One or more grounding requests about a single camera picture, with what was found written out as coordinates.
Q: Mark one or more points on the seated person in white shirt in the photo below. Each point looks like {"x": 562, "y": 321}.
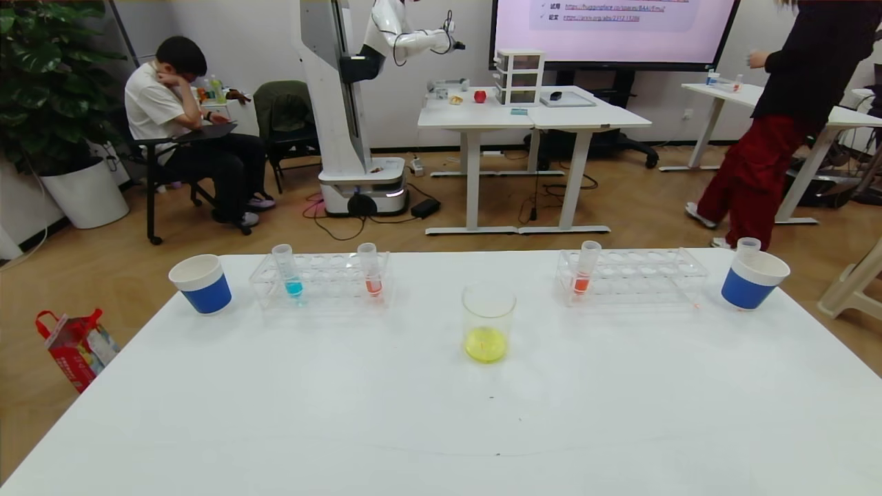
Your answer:
{"x": 162, "y": 103}

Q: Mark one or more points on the clear acrylic test tube rack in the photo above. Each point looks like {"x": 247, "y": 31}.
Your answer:
{"x": 324, "y": 282}
{"x": 641, "y": 279}

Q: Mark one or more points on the long white desk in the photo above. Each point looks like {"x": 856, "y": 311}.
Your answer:
{"x": 730, "y": 95}

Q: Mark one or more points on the white drawer organizer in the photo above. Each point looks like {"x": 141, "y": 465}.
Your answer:
{"x": 519, "y": 76}

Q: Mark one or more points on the red gift bag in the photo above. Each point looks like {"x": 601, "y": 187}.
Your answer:
{"x": 76, "y": 351}

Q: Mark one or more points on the blue paper cup white rim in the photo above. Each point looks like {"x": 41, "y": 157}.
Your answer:
{"x": 204, "y": 293}
{"x": 751, "y": 289}

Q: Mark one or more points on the standing person in red trousers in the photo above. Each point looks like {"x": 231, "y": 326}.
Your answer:
{"x": 778, "y": 138}

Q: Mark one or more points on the chair with green jacket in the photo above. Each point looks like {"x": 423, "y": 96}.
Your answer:
{"x": 286, "y": 114}

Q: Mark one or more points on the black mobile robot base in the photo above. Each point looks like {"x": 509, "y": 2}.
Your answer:
{"x": 837, "y": 187}

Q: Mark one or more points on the beige plastic stool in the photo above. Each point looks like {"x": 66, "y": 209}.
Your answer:
{"x": 854, "y": 289}

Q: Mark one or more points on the dark laptop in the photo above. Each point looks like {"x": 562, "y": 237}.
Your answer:
{"x": 203, "y": 131}

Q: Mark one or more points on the black screen stand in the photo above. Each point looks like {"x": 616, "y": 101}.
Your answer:
{"x": 606, "y": 141}

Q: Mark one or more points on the grey flat tray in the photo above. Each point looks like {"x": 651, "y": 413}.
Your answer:
{"x": 575, "y": 100}

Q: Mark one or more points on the clear glass beaker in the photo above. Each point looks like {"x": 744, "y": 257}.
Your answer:
{"x": 488, "y": 337}

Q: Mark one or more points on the green drink bottle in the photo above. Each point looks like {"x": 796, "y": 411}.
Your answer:
{"x": 217, "y": 88}

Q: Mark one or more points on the test tube with blue pigment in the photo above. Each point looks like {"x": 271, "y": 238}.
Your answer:
{"x": 292, "y": 282}

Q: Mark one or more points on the test tube with red pigment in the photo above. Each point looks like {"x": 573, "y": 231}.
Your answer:
{"x": 584, "y": 275}
{"x": 373, "y": 279}

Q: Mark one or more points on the white standing desk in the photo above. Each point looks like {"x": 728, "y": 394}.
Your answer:
{"x": 475, "y": 114}
{"x": 586, "y": 114}

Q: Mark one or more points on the large display screen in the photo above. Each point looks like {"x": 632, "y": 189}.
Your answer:
{"x": 613, "y": 27}

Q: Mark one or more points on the black power adapter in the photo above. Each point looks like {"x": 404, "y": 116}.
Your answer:
{"x": 425, "y": 207}

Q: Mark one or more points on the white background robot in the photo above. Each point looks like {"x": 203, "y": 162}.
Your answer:
{"x": 341, "y": 103}

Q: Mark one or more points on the large green potted plant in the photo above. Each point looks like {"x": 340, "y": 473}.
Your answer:
{"x": 48, "y": 76}

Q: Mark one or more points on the white planter pot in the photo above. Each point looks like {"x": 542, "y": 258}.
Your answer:
{"x": 86, "y": 193}

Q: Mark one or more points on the black office chair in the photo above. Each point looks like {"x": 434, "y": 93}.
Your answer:
{"x": 155, "y": 179}

